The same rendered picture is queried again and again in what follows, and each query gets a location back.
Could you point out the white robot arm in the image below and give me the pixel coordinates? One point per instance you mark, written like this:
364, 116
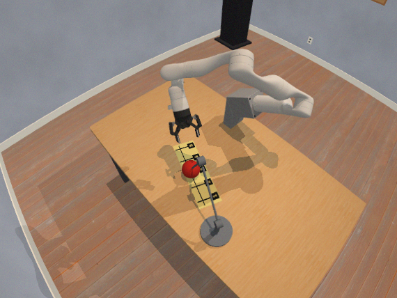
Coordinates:
240, 68

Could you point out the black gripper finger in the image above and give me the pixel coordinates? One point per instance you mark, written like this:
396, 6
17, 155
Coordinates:
171, 124
196, 117

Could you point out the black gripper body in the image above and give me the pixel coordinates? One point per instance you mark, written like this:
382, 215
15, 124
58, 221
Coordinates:
182, 116

